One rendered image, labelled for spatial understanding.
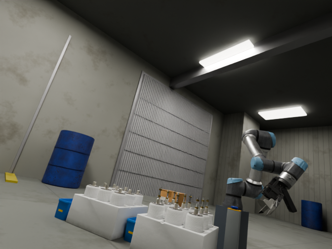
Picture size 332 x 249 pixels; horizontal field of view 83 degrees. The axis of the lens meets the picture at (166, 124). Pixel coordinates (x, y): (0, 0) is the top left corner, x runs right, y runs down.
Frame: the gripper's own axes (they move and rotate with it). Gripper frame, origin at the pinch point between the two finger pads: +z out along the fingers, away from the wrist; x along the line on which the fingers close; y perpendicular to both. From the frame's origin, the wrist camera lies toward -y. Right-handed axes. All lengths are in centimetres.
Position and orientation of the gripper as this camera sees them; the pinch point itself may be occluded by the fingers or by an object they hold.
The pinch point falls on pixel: (264, 215)
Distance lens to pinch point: 116.5
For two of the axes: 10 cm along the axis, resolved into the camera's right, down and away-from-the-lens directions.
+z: -6.9, 7.1, -1.3
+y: -6.9, -6.0, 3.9
